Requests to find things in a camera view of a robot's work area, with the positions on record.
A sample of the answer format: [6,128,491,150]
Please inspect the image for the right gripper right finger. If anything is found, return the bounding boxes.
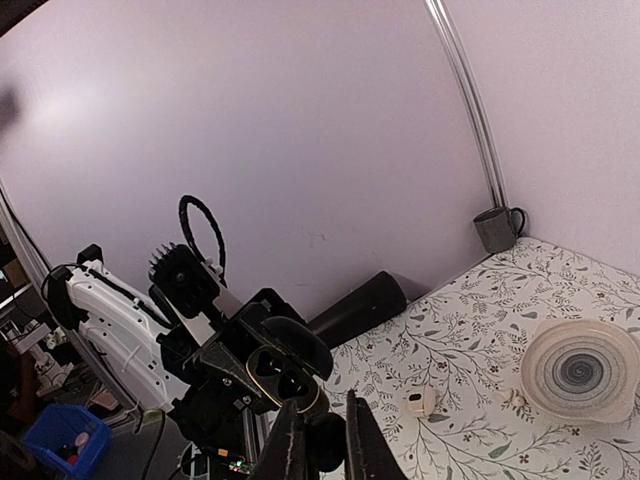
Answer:
[345,390,407,480]

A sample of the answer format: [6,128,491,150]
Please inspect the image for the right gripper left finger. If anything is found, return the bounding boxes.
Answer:
[249,400,312,480]

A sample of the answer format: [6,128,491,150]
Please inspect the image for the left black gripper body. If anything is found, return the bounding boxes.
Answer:
[172,288,305,445]

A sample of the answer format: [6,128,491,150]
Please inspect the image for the black earbud charging case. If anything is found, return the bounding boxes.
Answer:
[245,316,333,414]

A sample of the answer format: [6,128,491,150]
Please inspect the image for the white case near left arm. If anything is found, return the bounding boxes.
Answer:
[406,385,438,417]

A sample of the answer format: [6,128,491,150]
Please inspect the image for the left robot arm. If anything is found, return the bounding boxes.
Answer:
[43,244,297,446]

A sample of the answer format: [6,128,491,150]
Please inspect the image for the floral tablecloth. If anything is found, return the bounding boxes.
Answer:
[324,238,639,479]

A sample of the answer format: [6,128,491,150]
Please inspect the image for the blue storage bin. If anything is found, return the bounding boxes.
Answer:
[22,404,112,479]

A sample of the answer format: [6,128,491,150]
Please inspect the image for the black cylinder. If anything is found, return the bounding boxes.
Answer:
[308,271,407,349]

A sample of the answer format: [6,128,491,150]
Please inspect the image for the swirl patterned bowl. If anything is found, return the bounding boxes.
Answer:
[520,319,639,424]

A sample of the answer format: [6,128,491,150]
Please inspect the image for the grey mug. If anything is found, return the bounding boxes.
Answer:
[473,207,526,255]

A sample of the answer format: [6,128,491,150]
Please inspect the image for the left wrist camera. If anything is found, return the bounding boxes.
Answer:
[149,244,220,319]

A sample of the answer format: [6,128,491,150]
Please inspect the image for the left camera cable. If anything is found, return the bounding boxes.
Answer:
[178,194,229,289]

